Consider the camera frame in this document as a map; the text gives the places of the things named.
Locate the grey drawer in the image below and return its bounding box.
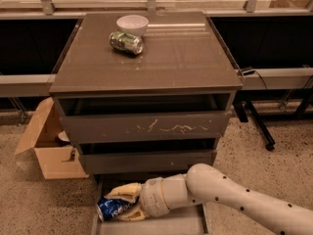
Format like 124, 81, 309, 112
79, 138, 218, 174
91, 174, 211, 235
55, 91, 235, 144

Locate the blue pepsi can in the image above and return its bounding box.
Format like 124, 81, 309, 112
96, 197, 135, 222

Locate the grey window railing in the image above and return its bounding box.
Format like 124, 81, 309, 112
0, 0, 312, 97

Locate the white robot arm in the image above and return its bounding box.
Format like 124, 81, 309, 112
105, 164, 313, 235

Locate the grey middle drawer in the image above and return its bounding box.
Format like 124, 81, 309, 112
79, 138, 218, 174

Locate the grey top drawer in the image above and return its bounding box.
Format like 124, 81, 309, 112
55, 91, 235, 144

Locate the white bowl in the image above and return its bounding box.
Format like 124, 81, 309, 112
116, 15, 149, 36

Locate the green soda can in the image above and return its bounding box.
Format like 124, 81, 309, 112
109, 31, 144, 55

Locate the dark grey drawer cabinet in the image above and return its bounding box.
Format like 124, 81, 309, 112
48, 11, 244, 181

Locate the grey bottom drawer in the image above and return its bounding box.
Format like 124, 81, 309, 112
91, 174, 211, 235

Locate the open cardboard box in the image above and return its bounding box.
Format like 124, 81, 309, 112
15, 98, 89, 179

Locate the black wheeled stand leg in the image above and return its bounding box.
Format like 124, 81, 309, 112
233, 99, 276, 151

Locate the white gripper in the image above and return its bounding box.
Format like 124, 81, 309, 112
105, 177, 169, 221

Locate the black cable with plug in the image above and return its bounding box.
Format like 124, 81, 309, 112
237, 66, 269, 91

